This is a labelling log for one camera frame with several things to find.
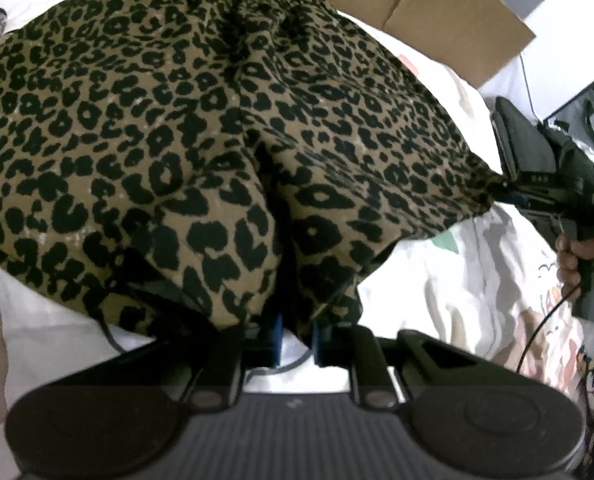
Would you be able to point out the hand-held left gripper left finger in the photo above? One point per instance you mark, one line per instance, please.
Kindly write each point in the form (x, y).
(277, 342)

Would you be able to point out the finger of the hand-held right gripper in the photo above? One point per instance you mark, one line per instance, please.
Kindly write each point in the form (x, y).
(514, 192)

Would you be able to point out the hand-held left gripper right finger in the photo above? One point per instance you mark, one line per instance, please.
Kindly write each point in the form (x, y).
(318, 346)

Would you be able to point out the leopard print pants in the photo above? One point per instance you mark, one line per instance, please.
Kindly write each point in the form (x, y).
(177, 135)

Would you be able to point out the person's right hand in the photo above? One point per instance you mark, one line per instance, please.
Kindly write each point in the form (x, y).
(569, 265)

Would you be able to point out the dark grey storage unit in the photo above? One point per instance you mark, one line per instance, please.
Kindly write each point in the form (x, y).
(577, 102)

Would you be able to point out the cream bear printed blanket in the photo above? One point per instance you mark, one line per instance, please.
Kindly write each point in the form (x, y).
(452, 285)

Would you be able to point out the flattened cardboard box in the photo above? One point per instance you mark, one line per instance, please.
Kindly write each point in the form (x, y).
(427, 10)

